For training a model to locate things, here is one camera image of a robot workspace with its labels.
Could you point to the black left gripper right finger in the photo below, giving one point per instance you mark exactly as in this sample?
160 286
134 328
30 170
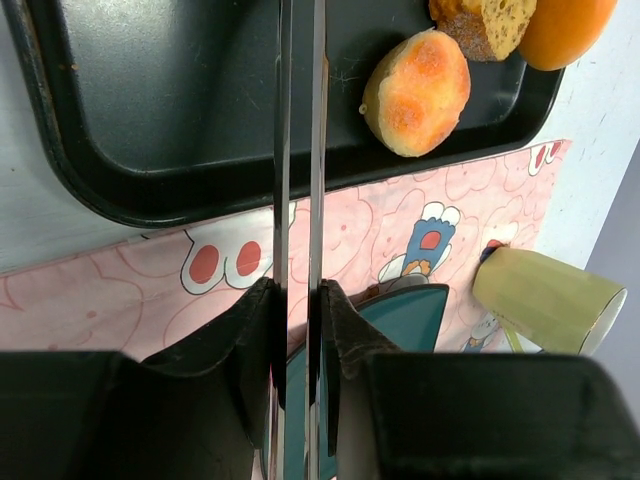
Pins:
396 414

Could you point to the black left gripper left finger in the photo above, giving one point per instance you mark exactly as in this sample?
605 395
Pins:
194 410

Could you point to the metal tongs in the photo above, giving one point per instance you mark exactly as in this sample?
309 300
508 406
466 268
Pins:
281 197

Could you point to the right bread slice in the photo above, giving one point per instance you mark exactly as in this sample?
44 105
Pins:
485 30

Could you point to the dark teal square plate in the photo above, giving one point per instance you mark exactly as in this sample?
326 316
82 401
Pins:
409 316

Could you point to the pink bunny placemat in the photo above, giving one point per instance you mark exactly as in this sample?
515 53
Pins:
428 227

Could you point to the green paper cup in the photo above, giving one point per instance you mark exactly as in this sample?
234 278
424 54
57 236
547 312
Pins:
558 307

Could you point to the black baking tray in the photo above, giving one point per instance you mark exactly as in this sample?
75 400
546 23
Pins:
161 113

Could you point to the small round bun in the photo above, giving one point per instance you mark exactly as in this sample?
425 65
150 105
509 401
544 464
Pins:
414 98

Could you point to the orange glossy bun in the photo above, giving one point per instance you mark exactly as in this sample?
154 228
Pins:
561 31

